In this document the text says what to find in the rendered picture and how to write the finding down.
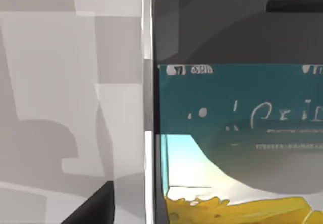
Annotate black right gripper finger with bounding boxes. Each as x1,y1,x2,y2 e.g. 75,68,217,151
60,180,116,224

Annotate black smartphone with lit screen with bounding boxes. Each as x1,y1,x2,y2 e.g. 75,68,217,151
141,0,323,224

